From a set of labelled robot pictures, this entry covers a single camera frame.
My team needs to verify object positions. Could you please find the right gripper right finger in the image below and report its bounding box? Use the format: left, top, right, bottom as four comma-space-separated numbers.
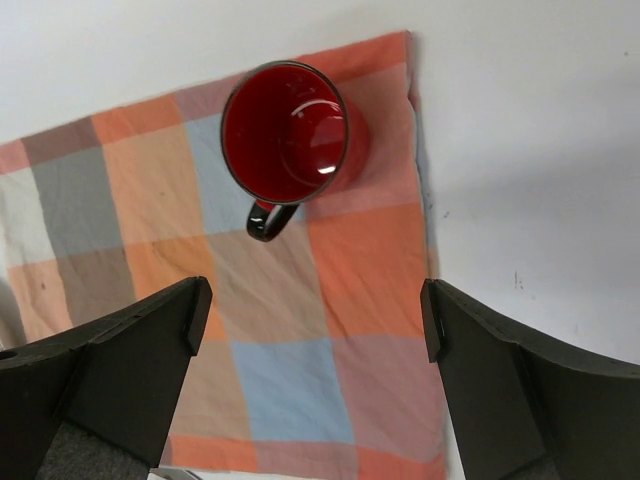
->
420, 279, 639, 479

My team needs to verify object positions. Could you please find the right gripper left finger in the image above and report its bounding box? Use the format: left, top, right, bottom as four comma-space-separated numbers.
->
1, 277, 213, 479

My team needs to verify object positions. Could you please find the orange checked cloth placemat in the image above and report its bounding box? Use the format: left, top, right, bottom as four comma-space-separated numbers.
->
1, 31, 445, 479

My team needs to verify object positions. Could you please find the red mug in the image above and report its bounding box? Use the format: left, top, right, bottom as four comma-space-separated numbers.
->
220, 61, 371, 242

